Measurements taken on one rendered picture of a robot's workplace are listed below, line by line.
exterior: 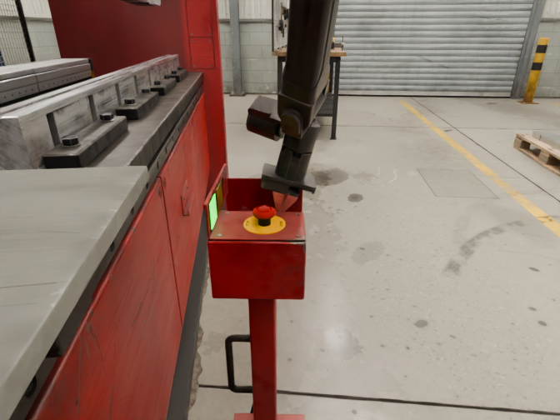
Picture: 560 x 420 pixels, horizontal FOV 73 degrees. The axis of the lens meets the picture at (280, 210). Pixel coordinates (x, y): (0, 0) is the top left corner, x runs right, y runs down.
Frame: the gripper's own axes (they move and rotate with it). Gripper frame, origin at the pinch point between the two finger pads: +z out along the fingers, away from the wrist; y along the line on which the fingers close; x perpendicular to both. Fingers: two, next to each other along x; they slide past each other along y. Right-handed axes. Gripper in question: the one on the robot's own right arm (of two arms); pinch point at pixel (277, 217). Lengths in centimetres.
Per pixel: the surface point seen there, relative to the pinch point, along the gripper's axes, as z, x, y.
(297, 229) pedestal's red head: -4.2, 11.4, -2.6
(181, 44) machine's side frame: -10, -158, 61
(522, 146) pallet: 11, -305, -249
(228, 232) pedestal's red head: -1.4, 12.5, 8.3
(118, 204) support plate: -24, 50, 13
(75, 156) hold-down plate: -7.0, 10.1, 34.4
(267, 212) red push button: -5.8, 10.8, 3.0
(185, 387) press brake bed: 75, -16, 11
